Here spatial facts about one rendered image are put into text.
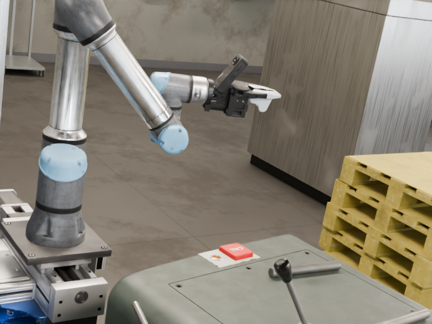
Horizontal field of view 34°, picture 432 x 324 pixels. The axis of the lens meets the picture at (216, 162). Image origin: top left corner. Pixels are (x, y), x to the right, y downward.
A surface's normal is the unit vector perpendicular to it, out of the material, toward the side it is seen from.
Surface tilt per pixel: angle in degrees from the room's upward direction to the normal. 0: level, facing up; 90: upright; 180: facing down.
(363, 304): 0
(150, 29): 90
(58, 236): 73
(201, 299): 0
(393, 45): 90
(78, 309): 90
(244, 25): 90
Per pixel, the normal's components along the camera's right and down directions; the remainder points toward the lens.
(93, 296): 0.53, 0.33
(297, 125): -0.81, 0.04
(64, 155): 0.18, -0.89
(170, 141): 0.19, 0.32
